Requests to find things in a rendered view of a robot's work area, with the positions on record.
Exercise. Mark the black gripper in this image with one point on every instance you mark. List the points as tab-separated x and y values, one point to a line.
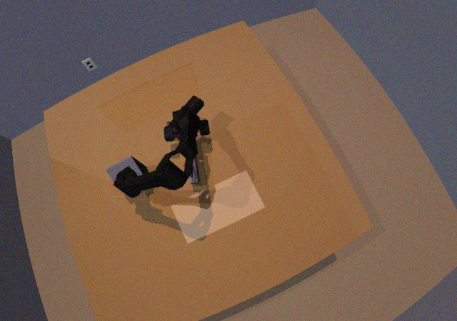
203	129

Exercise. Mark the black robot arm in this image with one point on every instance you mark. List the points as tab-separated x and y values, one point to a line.
168	175

